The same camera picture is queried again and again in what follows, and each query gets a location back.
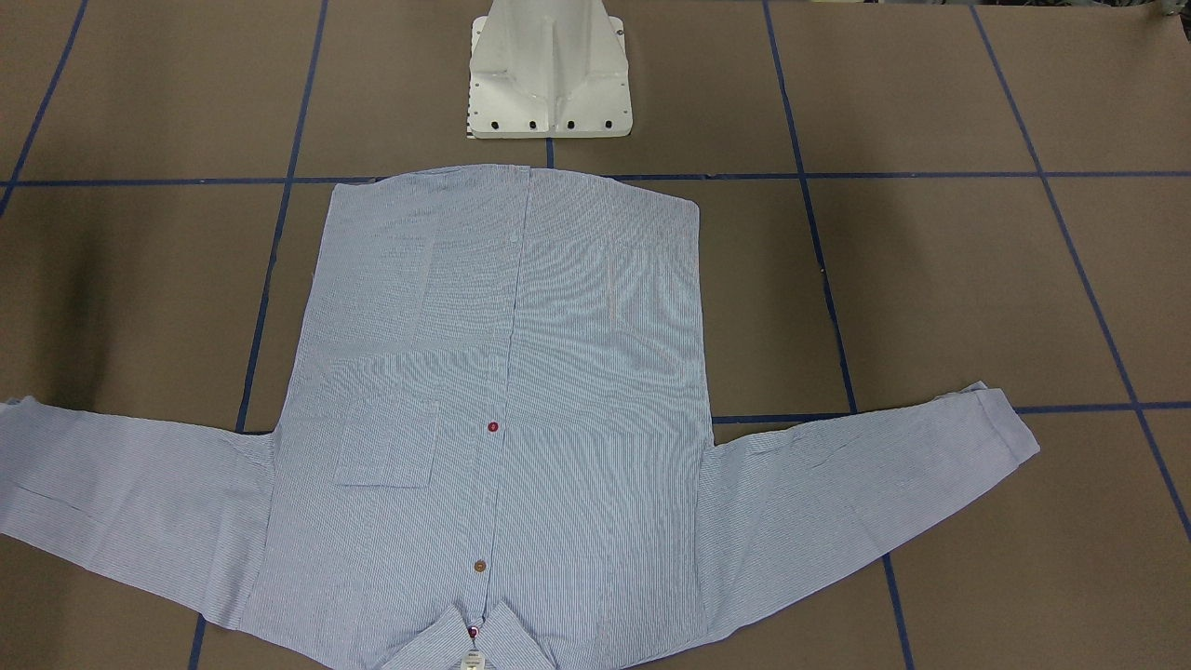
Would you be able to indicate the light blue striped shirt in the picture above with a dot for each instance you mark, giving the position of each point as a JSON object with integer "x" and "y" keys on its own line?
{"x": 497, "y": 443}

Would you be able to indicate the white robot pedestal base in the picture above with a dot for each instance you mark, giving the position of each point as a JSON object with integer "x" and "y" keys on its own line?
{"x": 548, "y": 70}

